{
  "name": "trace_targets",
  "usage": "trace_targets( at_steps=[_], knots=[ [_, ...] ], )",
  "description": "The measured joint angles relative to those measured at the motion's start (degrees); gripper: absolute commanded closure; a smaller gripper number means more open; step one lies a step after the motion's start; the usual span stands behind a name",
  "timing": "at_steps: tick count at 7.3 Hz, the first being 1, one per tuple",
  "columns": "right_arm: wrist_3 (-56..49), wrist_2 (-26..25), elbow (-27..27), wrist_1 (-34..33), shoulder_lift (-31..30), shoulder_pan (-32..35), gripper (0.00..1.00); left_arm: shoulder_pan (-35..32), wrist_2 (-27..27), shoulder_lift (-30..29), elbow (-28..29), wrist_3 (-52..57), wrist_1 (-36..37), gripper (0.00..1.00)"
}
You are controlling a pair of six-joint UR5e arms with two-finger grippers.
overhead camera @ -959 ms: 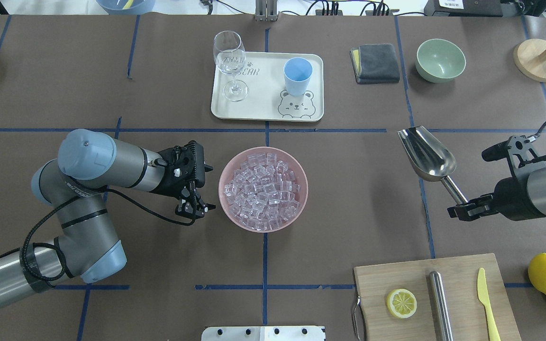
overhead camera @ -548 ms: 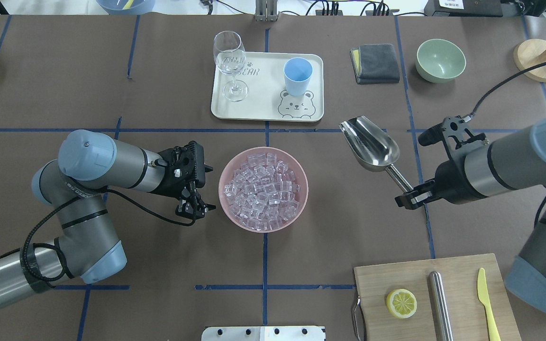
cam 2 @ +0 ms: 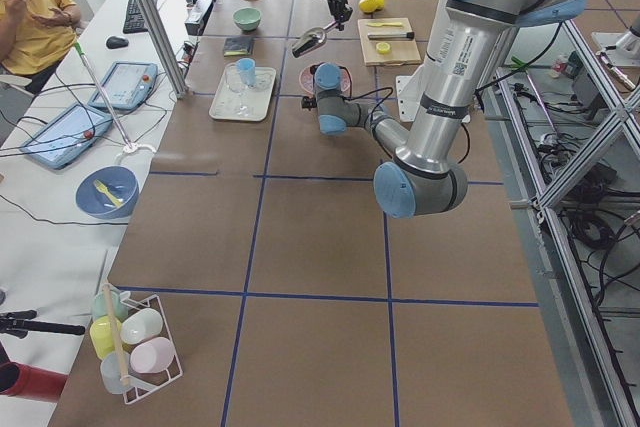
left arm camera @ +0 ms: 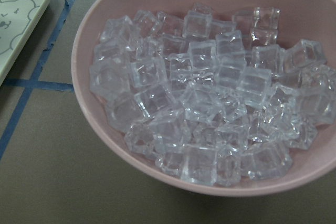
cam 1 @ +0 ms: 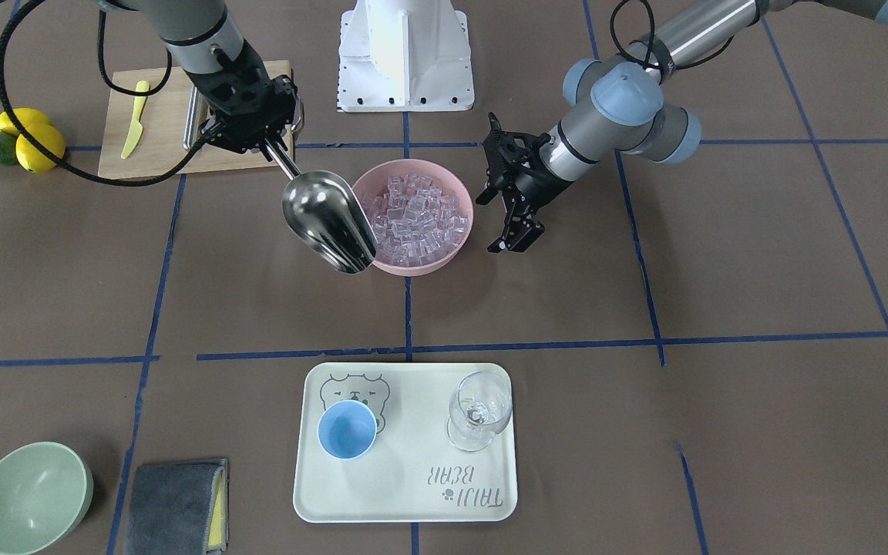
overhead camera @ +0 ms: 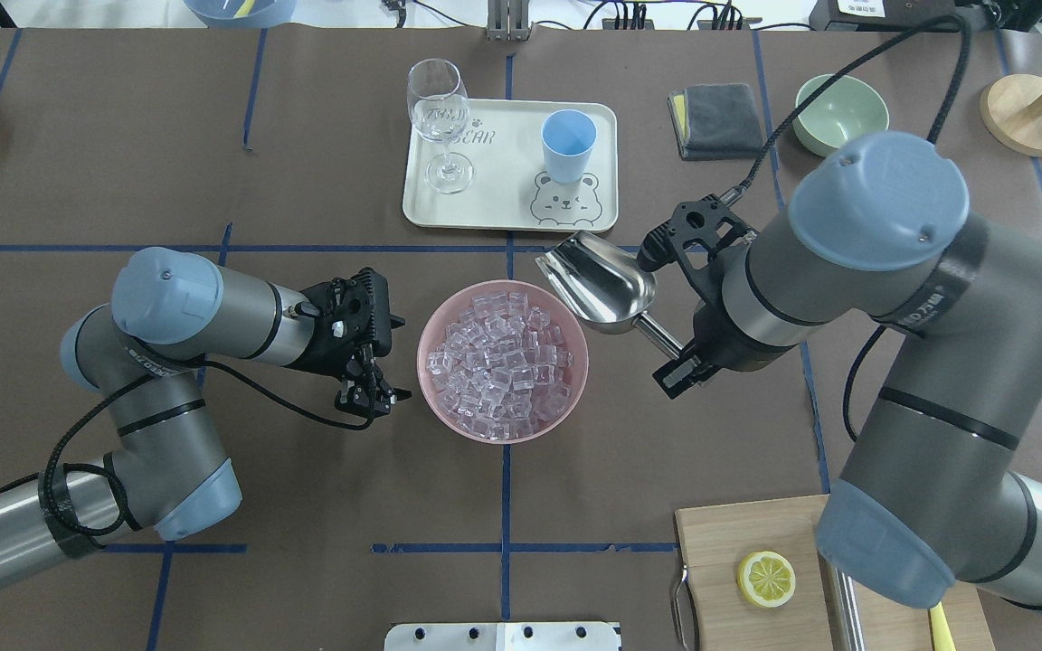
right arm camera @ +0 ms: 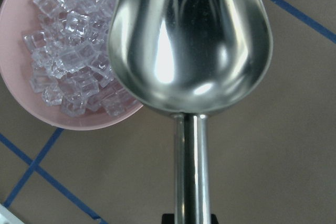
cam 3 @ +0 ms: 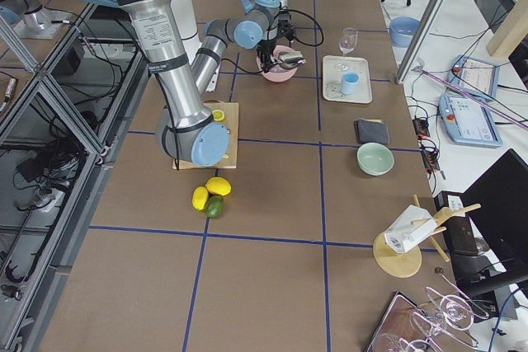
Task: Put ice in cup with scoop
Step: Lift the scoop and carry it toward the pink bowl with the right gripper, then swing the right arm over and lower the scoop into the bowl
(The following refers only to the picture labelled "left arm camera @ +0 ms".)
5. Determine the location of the clear ice cubes pile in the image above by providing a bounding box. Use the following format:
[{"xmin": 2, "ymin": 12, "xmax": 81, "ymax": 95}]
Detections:
[{"xmin": 89, "ymin": 3, "xmax": 335, "ymax": 187}]

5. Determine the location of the cream bear tray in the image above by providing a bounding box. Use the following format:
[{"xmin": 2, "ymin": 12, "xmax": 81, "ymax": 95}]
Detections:
[{"xmin": 0, "ymin": 0, "xmax": 50, "ymax": 83}]

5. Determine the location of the pink bowl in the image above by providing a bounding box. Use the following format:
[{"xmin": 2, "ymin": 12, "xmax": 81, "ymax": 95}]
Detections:
[{"xmin": 71, "ymin": 0, "xmax": 336, "ymax": 197}]

